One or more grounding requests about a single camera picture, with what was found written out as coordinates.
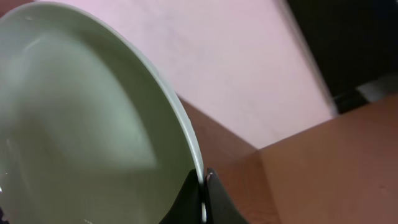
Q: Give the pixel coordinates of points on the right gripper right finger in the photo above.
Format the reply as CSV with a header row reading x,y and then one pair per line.
x,y
220,208

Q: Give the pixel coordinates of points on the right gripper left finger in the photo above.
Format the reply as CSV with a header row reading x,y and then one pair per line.
x,y
186,208

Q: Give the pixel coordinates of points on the light blue plate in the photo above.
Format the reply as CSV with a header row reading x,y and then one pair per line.
x,y
90,132

